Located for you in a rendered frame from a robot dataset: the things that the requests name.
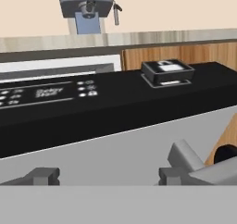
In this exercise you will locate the white dishwasher tub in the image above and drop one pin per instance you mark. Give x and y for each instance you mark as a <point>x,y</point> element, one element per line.
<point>58,66</point>

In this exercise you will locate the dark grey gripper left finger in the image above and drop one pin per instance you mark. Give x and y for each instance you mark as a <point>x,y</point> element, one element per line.
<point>43,176</point>

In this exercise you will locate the black and grey dishwasher door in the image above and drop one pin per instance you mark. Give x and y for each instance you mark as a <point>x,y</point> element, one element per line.
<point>117,110</point>

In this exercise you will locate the grey-blue coffee machine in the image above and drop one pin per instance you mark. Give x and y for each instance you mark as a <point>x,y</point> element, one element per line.
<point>86,2</point>

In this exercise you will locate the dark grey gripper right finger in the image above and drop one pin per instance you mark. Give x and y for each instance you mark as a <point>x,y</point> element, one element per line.
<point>172,176</point>

